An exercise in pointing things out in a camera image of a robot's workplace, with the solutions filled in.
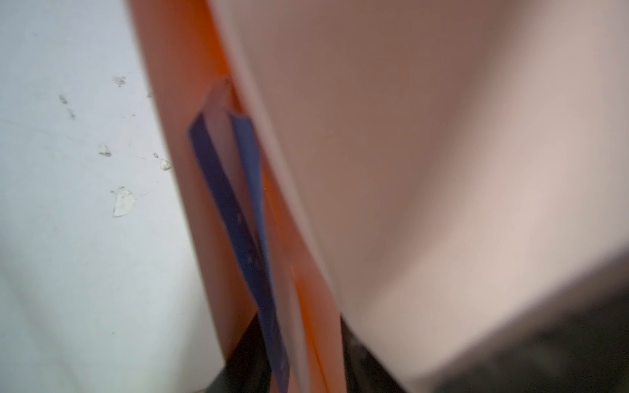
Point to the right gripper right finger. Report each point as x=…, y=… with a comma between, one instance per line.
x=363, y=372

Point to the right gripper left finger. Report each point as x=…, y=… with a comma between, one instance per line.
x=248, y=369

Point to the blue floral letter paper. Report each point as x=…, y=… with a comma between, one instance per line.
x=245, y=249

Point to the pink envelope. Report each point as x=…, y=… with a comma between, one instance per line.
x=450, y=178

